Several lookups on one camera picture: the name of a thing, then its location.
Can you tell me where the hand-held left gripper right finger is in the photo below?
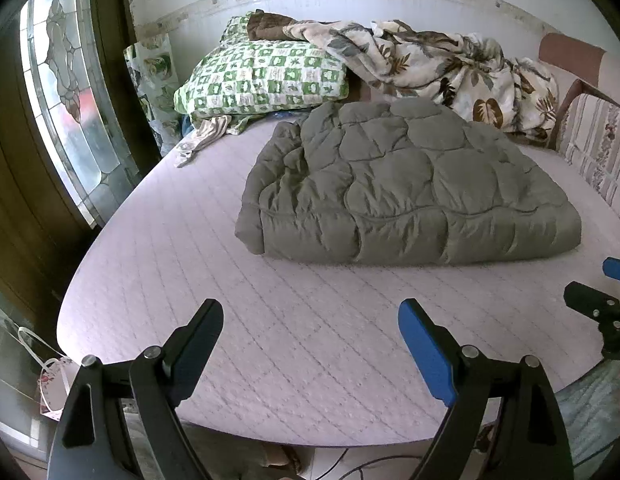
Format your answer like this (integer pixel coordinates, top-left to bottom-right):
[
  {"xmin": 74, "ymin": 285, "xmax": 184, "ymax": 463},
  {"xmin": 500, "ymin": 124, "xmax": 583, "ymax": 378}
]
[{"xmin": 397, "ymin": 298, "xmax": 576, "ymax": 480}]

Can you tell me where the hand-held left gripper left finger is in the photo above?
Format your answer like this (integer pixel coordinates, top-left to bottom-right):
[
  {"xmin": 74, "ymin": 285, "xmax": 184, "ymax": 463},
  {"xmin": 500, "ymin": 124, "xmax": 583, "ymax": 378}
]
[{"xmin": 47, "ymin": 298, "xmax": 225, "ymax": 480}]

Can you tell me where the grey quilted hooded jacket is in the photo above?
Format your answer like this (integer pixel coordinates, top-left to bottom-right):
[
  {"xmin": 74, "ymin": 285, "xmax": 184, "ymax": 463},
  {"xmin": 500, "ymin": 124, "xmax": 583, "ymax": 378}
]
[{"xmin": 235, "ymin": 97, "xmax": 583, "ymax": 266}]

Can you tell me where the person's light green clothing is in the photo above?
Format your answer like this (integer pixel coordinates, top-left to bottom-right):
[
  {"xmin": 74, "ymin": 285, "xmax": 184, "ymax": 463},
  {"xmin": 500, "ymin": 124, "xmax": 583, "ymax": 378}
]
[{"xmin": 555, "ymin": 357, "xmax": 620, "ymax": 480}]

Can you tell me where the brown slipper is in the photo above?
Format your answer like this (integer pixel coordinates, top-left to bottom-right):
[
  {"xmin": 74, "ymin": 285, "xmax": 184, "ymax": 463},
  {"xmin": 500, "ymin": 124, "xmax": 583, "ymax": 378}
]
[{"xmin": 262, "ymin": 442, "xmax": 308, "ymax": 476}]

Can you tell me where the striped floral sofa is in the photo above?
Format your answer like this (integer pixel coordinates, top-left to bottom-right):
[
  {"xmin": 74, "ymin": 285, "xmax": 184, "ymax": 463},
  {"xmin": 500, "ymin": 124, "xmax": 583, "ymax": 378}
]
[{"xmin": 537, "ymin": 32, "xmax": 620, "ymax": 216}]

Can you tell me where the white plastic bag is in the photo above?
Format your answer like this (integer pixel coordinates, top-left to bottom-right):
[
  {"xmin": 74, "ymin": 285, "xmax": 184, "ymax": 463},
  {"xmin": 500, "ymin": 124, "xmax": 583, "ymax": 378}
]
[{"xmin": 17, "ymin": 325, "xmax": 78, "ymax": 421}]

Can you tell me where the small striped cloth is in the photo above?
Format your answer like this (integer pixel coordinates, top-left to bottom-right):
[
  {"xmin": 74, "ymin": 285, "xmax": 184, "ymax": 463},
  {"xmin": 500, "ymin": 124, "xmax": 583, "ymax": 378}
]
[{"xmin": 175, "ymin": 115, "xmax": 255, "ymax": 168}]

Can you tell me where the leaf print blanket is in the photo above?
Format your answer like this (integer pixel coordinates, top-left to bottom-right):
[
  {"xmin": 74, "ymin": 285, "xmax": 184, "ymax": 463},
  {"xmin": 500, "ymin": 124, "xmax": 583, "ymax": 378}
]
[{"xmin": 282, "ymin": 19, "xmax": 561, "ymax": 148}]

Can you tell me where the green floral cushion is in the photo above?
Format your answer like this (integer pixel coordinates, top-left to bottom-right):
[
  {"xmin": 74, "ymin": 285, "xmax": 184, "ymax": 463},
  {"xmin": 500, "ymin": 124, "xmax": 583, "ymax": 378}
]
[{"xmin": 124, "ymin": 35, "xmax": 183, "ymax": 158}]

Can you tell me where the green checkered pillow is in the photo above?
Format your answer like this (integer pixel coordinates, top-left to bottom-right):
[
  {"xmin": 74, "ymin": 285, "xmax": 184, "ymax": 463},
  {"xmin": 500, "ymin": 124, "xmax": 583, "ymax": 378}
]
[{"xmin": 174, "ymin": 10, "xmax": 351, "ymax": 117}]

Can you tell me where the stained glass window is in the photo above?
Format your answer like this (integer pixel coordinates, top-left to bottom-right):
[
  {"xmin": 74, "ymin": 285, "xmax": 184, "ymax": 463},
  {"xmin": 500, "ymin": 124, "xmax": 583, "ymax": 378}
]
[{"xmin": 20, "ymin": 0, "xmax": 140, "ymax": 228}]

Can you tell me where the brown cloth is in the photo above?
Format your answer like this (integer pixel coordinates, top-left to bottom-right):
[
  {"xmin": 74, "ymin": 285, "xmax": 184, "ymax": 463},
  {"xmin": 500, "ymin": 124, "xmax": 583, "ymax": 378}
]
[{"xmin": 246, "ymin": 10, "xmax": 303, "ymax": 42}]

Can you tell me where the black floor cable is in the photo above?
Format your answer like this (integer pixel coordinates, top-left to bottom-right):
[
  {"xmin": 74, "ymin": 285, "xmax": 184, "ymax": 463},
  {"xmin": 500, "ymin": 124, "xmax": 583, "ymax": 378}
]
[{"xmin": 310, "ymin": 447, "xmax": 431, "ymax": 480}]

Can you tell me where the dark wooden window frame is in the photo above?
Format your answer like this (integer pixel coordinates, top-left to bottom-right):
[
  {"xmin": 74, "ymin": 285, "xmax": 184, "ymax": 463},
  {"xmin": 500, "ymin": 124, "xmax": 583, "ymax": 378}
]
[{"xmin": 87, "ymin": 0, "xmax": 158, "ymax": 186}]

